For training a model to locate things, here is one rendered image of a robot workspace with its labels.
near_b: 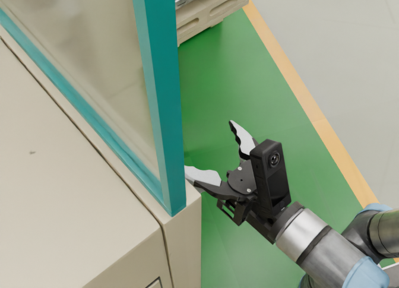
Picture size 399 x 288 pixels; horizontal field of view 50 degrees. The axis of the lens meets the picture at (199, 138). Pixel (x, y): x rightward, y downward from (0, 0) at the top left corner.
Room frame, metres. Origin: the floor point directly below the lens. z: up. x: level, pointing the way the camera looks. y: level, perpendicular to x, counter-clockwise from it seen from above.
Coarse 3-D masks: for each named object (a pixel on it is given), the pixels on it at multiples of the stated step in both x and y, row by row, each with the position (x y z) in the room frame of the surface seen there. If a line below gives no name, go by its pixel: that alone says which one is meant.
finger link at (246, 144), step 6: (234, 126) 0.43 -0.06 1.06; (240, 126) 0.44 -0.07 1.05; (234, 132) 0.43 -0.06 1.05; (240, 132) 0.42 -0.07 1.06; (246, 132) 0.42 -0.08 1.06; (240, 138) 0.41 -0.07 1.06; (246, 138) 0.41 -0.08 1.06; (240, 144) 0.39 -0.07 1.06; (246, 144) 0.39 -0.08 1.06; (252, 144) 0.40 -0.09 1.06; (240, 150) 0.38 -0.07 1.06; (246, 150) 0.38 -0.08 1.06; (240, 156) 0.38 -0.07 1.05; (246, 156) 0.37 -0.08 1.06
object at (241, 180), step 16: (240, 160) 0.36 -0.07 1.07; (240, 176) 0.33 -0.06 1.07; (240, 192) 0.30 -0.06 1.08; (256, 192) 0.30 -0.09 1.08; (240, 208) 0.29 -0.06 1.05; (256, 208) 0.29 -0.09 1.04; (288, 208) 0.27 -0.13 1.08; (256, 224) 0.27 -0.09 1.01; (272, 224) 0.26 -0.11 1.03; (272, 240) 0.25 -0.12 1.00
